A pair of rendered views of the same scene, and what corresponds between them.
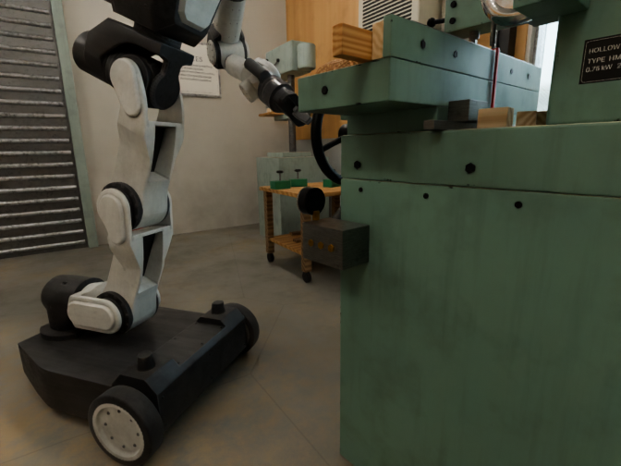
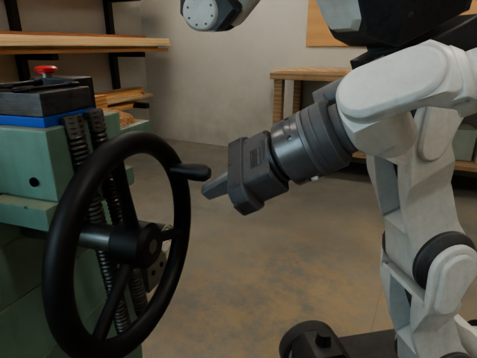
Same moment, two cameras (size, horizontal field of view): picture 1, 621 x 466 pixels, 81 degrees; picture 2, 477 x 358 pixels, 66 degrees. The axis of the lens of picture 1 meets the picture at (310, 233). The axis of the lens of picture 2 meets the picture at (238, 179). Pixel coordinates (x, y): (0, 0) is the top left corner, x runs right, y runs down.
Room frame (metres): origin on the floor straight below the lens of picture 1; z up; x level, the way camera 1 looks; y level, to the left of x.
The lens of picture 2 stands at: (1.50, -0.21, 1.05)
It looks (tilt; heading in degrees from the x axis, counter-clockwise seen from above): 20 degrees down; 150
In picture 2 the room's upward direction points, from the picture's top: straight up
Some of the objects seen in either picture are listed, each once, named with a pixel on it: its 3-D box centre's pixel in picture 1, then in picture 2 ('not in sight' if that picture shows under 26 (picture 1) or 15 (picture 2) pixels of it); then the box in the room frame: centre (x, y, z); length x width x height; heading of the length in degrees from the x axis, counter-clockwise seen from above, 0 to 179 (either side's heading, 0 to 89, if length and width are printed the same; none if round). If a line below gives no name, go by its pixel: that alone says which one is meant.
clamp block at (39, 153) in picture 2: not in sight; (52, 148); (0.94, -0.19, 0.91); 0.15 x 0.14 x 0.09; 131
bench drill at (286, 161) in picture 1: (293, 146); not in sight; (3.22, 0.14, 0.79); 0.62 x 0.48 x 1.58; 32
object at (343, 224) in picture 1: (334, 241); (135, 263); (0.75, -0.05, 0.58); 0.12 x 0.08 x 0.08; 41
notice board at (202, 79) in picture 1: (185, 67); not in sight; (3.49, 1.09, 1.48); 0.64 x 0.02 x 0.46; 124
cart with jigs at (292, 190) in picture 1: (322, 217); not in sight; (2.40, -0.08, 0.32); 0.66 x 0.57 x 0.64; 122
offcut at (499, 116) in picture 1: (495, 118); not in sight; (0.62, -0.30, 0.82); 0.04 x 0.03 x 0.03; 47
